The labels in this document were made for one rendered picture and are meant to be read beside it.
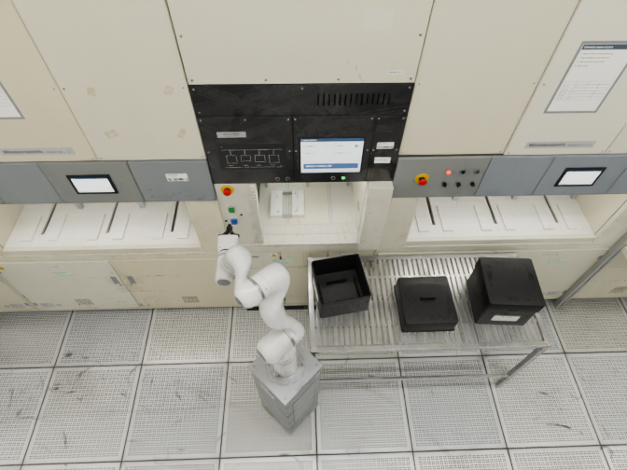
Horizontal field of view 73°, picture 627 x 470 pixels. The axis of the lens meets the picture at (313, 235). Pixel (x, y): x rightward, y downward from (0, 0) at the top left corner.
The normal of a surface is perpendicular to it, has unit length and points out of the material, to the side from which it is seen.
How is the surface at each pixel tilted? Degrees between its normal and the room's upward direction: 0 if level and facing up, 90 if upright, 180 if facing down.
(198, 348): 0
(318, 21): 88
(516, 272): 0
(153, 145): 90
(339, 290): 0
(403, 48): 91
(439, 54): 90
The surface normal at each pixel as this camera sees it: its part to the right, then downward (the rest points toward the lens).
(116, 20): 0.04, 0.81
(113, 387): 0.01, -0.58
